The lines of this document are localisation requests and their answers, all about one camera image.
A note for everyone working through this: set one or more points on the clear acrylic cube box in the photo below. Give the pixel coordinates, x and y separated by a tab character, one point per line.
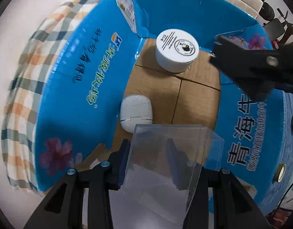
149	198

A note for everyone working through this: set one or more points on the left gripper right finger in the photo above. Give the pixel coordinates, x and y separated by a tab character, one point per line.
233	207

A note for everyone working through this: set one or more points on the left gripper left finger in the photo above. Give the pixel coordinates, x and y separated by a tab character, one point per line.
62	207

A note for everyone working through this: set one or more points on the blue cardboard milk box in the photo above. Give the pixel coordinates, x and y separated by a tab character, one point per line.
81	100

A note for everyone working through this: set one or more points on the black weight bench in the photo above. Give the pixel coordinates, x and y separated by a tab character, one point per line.
279	31

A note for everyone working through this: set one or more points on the blue striped tablecloth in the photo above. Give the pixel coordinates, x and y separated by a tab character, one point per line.
277	190

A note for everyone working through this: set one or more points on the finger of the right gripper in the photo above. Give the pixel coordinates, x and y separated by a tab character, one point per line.
256	72

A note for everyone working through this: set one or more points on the white round jar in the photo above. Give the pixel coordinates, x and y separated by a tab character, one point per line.
176	50

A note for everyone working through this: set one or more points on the white earbuds case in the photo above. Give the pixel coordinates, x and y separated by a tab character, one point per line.
135	109

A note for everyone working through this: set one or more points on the plaid checkered tablecloth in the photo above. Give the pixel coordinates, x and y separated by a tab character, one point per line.
26	89

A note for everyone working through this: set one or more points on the barbell with black plates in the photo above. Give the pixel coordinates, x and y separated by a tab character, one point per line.
266	12

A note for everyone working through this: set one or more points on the small round metal tin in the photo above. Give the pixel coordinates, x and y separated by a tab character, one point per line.
280	172

